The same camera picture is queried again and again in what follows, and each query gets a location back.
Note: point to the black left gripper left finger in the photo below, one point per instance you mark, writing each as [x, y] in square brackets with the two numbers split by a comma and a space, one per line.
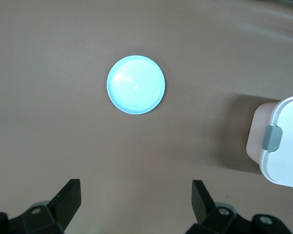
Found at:
[63, 207]

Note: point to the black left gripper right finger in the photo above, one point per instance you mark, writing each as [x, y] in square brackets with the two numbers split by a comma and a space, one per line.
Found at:
[205, 209]

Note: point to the brown table mat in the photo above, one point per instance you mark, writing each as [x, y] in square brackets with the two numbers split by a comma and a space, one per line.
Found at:
[63, 146]

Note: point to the white lidded storage box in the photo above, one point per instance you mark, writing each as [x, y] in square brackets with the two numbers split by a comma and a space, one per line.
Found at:
[283, 146]

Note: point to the light blue round plate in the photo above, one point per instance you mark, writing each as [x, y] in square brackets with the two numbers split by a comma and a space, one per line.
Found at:
[136, 85]

